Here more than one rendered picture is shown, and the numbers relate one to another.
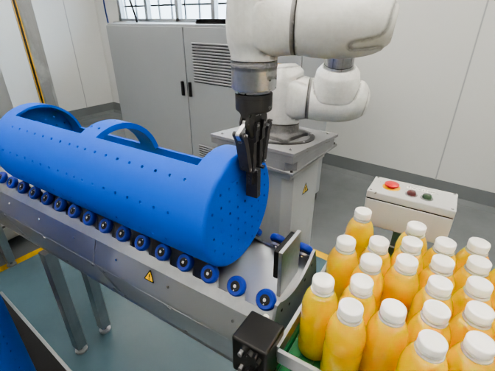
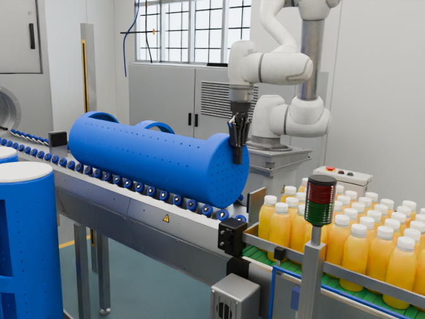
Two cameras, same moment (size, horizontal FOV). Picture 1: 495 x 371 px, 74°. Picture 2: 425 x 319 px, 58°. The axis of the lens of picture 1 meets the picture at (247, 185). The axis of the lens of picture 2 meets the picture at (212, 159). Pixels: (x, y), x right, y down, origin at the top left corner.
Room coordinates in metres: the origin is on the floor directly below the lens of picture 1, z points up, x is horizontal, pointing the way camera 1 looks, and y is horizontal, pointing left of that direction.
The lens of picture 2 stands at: (-0.76, -0.07, 1.50)
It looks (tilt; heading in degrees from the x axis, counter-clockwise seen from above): 14 degrees down; 6
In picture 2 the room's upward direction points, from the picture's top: 2 degrees clockwise
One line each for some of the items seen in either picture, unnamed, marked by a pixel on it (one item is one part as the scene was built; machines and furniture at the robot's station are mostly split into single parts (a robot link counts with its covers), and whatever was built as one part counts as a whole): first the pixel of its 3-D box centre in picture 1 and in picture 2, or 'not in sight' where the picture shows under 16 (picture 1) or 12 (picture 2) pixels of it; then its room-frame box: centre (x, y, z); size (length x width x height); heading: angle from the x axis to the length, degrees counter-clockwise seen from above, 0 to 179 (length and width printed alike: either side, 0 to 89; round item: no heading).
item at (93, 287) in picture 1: (92, 285); (103, 266); (1.21, 0.76, 0.31); 0.06 x 0.06 x 0.63; 58
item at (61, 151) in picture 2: not in sight; (58, 144); (1.29, 1.04, 1.00); 0.10 x 0.04 x 0.15; 148
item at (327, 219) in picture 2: not in sight; (319, 209); (0.08, -0.23, 1.18); 0.06 x 0.06 x 0.05
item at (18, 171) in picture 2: not in sight; (16, 171); (0.68, 0.90, 1.03); 0.28 x 0.28 x 0.01
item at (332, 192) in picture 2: not in sight; (320, 190); (0.08, -0.23, 1.23); 0.06 x 0.06 x 0.04
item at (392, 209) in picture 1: (407, 207); (341, 184); (0.73, -0.42, 1.05); 0.20 x 0.10 x 0.10; 58
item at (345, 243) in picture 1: (345, 243); (290, 190); (0.55, -0.21, 1.07); 0.04 x 0.04 x 0.02
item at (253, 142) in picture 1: (250, 146); (237, 131); (0.65, -0.01, 1.25); 0.04 x 0.01 x 0.11; 58
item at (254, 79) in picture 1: (253, 76); (241, 93); (0.66, -0.01, 1.39); 0.09 x 0.09 x 0.06
